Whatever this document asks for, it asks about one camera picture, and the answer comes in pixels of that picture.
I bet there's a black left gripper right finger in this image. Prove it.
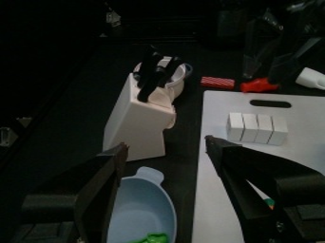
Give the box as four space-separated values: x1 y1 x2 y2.
204 135 325 243

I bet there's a red striped toy block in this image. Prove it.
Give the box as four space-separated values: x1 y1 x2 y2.
199 76 236 90

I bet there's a green toy pea pod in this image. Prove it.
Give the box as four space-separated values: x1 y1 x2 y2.
128 233 169 243

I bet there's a white cutting board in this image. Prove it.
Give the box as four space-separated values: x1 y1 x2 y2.
189 89 325 243

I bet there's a red toy food piece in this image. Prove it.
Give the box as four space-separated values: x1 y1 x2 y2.
239 77 280 94

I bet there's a black-handled toy knife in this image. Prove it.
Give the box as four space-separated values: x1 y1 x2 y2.
153 65 168 89
161 56 184 87

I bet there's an orange toy carrot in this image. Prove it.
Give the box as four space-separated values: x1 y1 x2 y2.
263 197 276 211

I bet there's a black-handled toy cleaver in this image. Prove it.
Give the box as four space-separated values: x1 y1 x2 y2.
136 46 163 103

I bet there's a light blue pan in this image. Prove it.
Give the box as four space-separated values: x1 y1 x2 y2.
105 166 177 243

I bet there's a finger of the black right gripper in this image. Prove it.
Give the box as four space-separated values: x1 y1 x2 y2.
267 37 325 84
240 13 280 80

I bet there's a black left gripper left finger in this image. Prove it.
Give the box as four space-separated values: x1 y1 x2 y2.
10 141 129 243

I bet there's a white knife block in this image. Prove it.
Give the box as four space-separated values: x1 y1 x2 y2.
101 73 177 162

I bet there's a metal frame bracket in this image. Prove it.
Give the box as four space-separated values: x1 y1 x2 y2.
0 126 19 148
105 10 121 28

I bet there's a white sliced toy block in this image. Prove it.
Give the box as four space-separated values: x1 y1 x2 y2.
225 111 288 147

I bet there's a white pot with dark handles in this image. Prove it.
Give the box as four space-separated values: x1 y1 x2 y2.
132 56 193 100

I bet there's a white toy object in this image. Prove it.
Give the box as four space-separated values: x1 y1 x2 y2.
294 66 325 91

